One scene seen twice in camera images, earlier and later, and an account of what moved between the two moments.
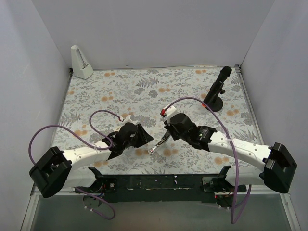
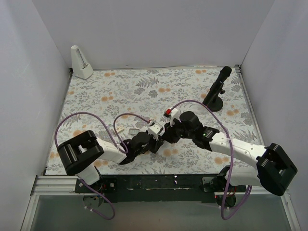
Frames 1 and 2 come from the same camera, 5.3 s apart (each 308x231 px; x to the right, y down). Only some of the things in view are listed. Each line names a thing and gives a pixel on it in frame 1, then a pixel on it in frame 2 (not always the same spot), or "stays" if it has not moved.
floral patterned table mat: [97, 101] stays
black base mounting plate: [191, 188] stays
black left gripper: [140, 134] -> [151, 143]
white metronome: [80, 68] stays
